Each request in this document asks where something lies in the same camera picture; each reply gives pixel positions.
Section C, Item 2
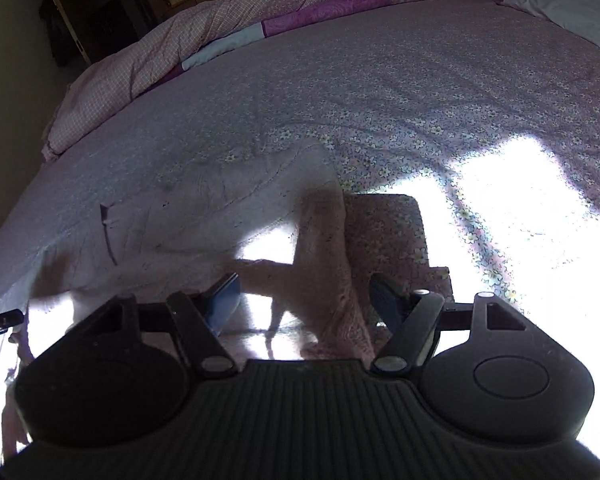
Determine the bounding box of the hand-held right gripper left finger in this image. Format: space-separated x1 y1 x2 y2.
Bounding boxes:
65 272 242 380

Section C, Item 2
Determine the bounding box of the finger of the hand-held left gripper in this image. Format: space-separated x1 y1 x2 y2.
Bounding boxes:
0 309 26 339

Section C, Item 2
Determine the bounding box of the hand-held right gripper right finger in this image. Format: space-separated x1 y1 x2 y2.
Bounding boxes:
369 274 546 376

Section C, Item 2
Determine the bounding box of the pale pink knitted sweater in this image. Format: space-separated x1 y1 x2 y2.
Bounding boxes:
7 142 378 453

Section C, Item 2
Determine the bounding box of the floral bed sheet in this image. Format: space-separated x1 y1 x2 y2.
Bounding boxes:
0 0 600 461

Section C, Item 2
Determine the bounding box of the pink checked quilt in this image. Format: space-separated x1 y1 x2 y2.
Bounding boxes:
42 0 506 161

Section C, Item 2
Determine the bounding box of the dark wooden cabinet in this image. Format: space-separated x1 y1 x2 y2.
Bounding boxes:
20 0 241 66

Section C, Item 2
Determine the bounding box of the pale pillow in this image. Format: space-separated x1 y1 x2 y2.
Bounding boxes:
500 0 600 61

